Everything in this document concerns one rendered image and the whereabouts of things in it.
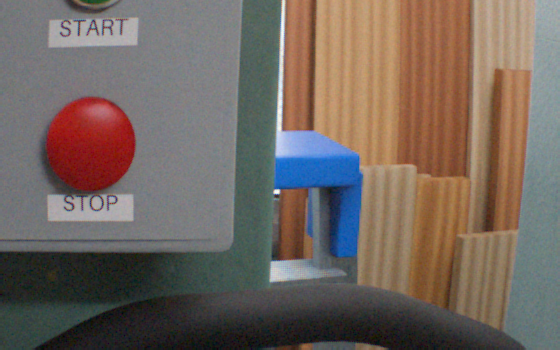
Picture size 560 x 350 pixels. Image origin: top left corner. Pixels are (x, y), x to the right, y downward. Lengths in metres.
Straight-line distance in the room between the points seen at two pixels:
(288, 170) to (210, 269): 0.85
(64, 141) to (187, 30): 0.05
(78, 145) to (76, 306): 0.11
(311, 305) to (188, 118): 0.09
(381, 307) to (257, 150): 0.08
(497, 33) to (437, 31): 0.14
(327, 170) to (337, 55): 0.58
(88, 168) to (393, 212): 1.48
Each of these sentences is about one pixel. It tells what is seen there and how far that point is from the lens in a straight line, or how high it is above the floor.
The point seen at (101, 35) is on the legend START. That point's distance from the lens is 0.31.
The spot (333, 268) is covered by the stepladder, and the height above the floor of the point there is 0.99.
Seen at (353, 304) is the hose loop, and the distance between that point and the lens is 0.37.
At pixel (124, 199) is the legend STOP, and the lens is 0.32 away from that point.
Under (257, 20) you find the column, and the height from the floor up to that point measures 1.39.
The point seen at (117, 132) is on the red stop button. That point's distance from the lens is 0.30.
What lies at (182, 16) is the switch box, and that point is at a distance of 0.31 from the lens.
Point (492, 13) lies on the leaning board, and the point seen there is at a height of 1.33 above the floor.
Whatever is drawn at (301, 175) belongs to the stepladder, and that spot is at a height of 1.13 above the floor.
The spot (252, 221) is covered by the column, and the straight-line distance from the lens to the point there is 0.39.
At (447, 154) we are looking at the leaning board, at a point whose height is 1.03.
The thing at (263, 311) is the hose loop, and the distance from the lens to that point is 0.36.
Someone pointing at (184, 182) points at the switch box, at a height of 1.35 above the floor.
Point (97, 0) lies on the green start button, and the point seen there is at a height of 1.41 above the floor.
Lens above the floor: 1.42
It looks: 13 degrees down
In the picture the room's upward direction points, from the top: 2 degrees clockwise
